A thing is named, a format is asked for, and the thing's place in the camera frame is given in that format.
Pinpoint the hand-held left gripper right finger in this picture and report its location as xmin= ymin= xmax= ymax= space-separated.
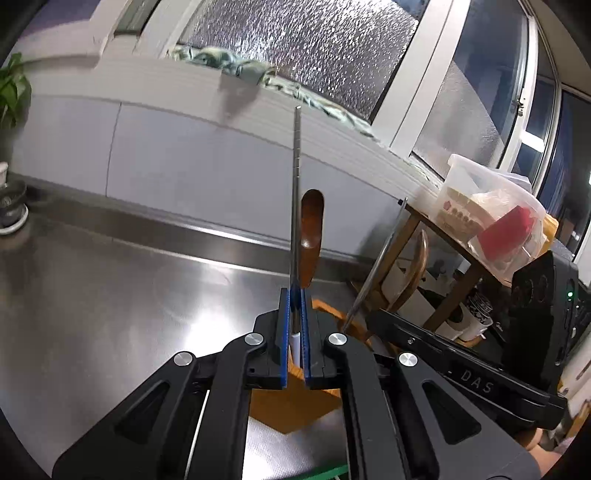
xmin=299 ymin=287 xmax=541 ymax=480

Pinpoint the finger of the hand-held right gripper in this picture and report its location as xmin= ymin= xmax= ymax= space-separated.
xmin=368 ymin=309 xmax=568 ymax=433

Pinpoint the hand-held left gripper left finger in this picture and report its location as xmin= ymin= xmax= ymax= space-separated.
xmin=52 ymin=287 xmax=290 ymax=480

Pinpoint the wooden utensil holder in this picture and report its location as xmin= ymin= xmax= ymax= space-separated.
xmin=248 ymin=298 xmax=376 ymax=435

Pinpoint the metal knife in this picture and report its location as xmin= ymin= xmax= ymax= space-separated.
xmin=289 ymin=106 xmax=303 ymax=334

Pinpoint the person's right forearm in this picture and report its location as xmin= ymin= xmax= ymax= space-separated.
xmin=524 ymin=429 xmax=565 ymax=469

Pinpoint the patterned ceramic cup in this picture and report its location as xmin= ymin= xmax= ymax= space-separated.
xmin=464 ymin=293 xmax=494 ymax=340

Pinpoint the wooden side table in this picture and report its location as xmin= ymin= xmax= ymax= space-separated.
xmin=368 ymin=198 xmax=560 ymax=334

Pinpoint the red packet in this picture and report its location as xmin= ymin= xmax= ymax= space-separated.
xmin=477 ymin=205 xmax=533 ymax=265

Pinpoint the brown wooden spoon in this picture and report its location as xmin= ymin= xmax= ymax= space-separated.
xmin=299 ymin=188 xmax=327 ymax=289

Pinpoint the wooden chair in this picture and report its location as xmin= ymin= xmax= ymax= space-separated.
xmin=382 ymin=228 xmax=431 ymax=315

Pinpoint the green mat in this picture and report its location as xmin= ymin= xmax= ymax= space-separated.
xmin=310 ymin=465 xmax=348 ymax=480

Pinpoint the clear plastic container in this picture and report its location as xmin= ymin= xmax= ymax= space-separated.
xmin=428 ymin=154 xmax=533 ymax=241

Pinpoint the green cloth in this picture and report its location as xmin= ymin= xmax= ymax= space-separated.
xmin=167 ymin=43 xmax=385 ymax=145

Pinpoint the frosted glass window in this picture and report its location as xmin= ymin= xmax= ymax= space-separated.
xmin=90 ymin=0 xmax=591 ymax=217

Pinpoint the dark ceramic pot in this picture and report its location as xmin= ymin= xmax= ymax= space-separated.
xmin=0 ymin=178 xmax=30 ymax=237

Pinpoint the green potted plant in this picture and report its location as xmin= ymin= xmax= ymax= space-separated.
xmin=0 ymin=52 xmax=33 ymax=131

